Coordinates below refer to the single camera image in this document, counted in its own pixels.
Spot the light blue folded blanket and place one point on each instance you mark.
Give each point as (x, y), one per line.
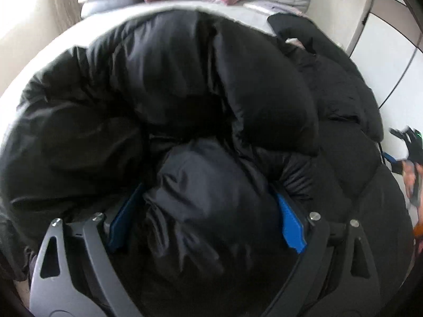
(105, 6)

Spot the black puffer jacket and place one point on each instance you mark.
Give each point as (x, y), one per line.
(198, 89)

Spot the white wardrobe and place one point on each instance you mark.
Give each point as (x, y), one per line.
(383, 39)

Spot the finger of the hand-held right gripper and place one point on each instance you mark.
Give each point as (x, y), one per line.
(390, 159)
(400, 133)

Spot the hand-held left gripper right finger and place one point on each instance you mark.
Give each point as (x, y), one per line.
(290, 224)

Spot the person's right hand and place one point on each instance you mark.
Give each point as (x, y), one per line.
(414, 178)

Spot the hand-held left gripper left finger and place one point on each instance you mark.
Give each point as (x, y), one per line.
(125, 219)

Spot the beige curtain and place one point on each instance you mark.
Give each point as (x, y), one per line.
(67, 0)

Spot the small black garment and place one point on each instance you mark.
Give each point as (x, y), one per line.
(330, 59)

